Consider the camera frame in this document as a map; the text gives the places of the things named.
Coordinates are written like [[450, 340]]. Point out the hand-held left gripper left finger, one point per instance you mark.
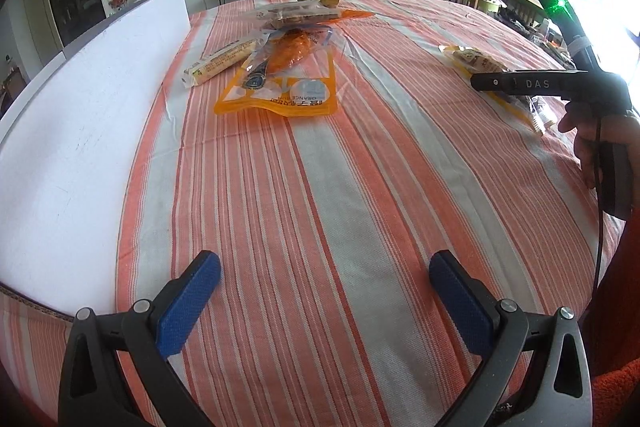
[[187, 307]]

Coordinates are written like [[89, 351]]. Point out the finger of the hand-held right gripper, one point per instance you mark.
[[530, 83]]

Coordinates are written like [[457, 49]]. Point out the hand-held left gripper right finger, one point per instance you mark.
[[460, 307]]

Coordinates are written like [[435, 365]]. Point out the yellow-edged clear snack packet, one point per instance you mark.
[[475, 59]]

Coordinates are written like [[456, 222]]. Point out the white cardboard box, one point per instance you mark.
[[75, 147]]

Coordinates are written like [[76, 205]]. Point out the clear packet of brown snacks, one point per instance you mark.
[[300, 11]]

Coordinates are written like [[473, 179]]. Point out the person's right hand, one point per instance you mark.
[[585, 147]]

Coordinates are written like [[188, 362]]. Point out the large orange snack pouch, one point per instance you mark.
[[300, 99]]

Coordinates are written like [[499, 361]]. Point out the cream roll snack packet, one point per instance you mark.
[[220, 63]]

